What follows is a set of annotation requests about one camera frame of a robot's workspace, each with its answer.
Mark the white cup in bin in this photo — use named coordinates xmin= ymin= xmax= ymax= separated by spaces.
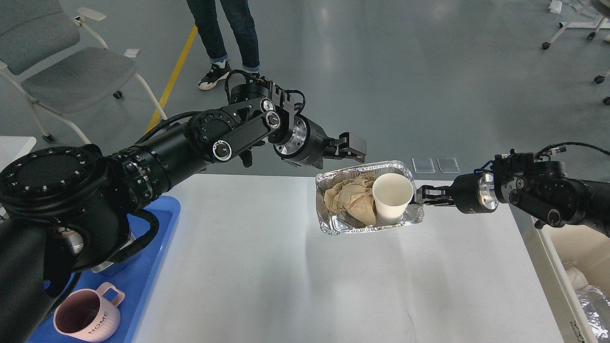
xmin=565 ymin=267 xmax=589 ymax=291

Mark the white paper cup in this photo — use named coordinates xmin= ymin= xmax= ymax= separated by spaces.
xmin=372 ymin=173 xmax=415 ymax=224

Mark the white wheeled chair base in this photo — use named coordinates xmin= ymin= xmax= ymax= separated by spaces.
xmin=540 ymin=0 xmax=609 ymax=109

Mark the brown paper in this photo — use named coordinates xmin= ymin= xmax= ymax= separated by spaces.
xmin=323 ymin=173 xmax=376 ymax=226

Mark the aluminium foil tray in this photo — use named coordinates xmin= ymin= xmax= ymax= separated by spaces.
xmin=315 ymin=160 xmax=424 ymax=236

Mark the pink ribbed mug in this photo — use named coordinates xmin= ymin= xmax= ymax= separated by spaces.
xmin=53 ymin=282 xmax=125 ymax=343

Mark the white plastic bin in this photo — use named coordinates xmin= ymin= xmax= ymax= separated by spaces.
xmin=512 ymin=209 xmax=610 ymax=343

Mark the crumpled foil in bin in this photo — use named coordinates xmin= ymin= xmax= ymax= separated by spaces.
xmin=575 ymin=286 xmax=610 ymax=343

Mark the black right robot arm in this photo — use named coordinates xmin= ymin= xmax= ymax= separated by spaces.
xmin=412 ymin=142 xmax=610 ymax=236

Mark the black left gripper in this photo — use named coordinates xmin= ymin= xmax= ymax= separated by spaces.
xmin=273 ymin=116 xmax=367 ymax=169

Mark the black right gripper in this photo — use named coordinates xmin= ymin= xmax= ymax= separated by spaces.
xmin=416 ymin=173 xmax=499 ymax=213

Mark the white side table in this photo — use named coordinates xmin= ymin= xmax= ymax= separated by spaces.
xmin=0 ymin=135 xmax=37 ymax=169

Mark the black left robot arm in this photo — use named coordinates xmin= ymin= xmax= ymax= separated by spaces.
xmin=0 ymin=71 xmax=366 ymax=343

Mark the blue plastic tray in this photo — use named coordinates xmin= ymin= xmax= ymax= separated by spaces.
xmin=26 ymin=195 xmax=181 ymax=343

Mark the clear floor plate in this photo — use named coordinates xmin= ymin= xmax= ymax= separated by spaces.
xmin=412 ymin=157 xmax=436 ymax=174
xmin=436 ymin=156 xmax=460 ymax=173

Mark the person in dark clothes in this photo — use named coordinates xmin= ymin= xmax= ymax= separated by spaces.
xmin=186 ymin=0 xmax=261 ymax=91

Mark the grey office chair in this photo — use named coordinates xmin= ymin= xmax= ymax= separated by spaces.
xmin=0 ymin=0 xmax=167 ymax=144

